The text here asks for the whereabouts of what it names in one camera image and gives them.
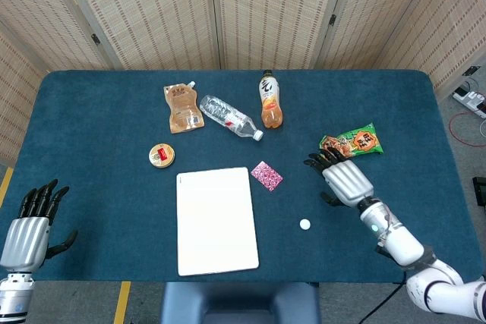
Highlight orange drink bottle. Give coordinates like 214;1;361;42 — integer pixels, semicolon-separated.
259;69;285;130

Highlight green snack bag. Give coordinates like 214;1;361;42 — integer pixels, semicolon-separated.
318;122;384;168

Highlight clear plastic water bottle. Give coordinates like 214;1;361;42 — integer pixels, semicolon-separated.
199;94;264;142

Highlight brown spout pouch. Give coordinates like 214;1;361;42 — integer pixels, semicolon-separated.
163;80;206;134

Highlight white power strip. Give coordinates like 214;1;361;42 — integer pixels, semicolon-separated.
451;87;486;119

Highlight teal table cloth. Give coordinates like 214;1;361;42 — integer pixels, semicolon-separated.
0;69;480;284

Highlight red cable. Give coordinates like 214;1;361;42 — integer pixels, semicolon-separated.
448;112;486;146

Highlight white rectangular board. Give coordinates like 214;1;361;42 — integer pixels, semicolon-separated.
175;166;260;277

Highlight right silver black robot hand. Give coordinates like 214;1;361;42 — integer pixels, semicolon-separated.
303;146;375;209

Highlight black cable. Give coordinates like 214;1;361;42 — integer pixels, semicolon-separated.
356;282;406;324

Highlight woven folding screen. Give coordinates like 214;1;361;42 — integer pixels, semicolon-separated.
0;0;486;168

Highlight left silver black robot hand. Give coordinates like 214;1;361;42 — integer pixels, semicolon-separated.
0;178;79;274

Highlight round gold tin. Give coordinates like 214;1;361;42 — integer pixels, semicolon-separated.
148;143;176;169

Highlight black box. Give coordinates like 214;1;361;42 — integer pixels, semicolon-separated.
472;176;486;208

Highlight yellow floor tape strip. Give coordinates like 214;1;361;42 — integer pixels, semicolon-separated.
112;281;132;324
0;166;14;207

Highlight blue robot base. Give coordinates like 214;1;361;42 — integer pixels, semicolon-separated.
159;282;322;324

